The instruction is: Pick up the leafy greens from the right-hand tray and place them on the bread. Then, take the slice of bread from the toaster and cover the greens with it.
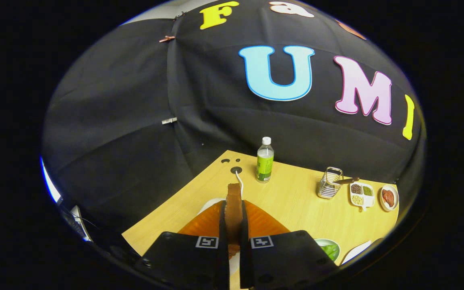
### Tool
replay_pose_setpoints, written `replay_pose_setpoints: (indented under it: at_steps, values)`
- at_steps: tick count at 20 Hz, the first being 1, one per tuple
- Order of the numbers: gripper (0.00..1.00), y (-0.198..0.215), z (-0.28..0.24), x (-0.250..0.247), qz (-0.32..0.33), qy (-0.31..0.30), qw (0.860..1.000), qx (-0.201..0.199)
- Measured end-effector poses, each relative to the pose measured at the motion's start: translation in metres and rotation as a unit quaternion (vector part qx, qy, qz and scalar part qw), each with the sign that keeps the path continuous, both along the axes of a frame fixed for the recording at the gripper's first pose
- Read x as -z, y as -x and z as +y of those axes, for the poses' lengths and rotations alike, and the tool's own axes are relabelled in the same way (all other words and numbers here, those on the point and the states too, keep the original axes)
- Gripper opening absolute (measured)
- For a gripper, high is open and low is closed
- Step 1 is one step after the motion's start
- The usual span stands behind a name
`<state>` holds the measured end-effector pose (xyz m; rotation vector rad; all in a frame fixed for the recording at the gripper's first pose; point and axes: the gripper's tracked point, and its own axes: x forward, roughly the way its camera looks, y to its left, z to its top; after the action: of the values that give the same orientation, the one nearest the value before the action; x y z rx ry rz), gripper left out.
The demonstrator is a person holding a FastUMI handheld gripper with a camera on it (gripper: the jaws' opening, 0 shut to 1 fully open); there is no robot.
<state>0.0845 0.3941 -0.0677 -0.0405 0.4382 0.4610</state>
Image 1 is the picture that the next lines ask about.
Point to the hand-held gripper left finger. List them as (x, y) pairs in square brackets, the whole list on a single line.
[(222, 229)]

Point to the white leaf-shaped plate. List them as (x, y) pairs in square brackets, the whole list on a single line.
[(355, 251)]

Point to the white divided dish of beans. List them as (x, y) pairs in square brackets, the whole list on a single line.
[(368, 200)]

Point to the black backdrop cloth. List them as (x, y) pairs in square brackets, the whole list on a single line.
[(135, 121)]

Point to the white cloth clip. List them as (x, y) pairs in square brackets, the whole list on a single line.
[(169, 121)]

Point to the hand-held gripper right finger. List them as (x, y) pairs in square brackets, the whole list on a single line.
[(245, 231)]

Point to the grey-green round plate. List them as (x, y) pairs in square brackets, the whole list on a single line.
[(324, 241)]

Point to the clear bottle green label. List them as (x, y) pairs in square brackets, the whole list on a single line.
[(264, 165)]

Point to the white toaster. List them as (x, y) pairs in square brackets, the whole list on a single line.
[(234, 272)]

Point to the white bread slice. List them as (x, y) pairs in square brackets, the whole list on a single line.
[(234, 209)]

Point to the brown meat piece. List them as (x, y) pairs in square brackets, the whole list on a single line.
[(388, 197)]

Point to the small white plate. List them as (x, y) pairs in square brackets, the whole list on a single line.
[(383, 206)]

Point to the green lettuce leaf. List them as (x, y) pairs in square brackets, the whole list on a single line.
[(330, 250)]

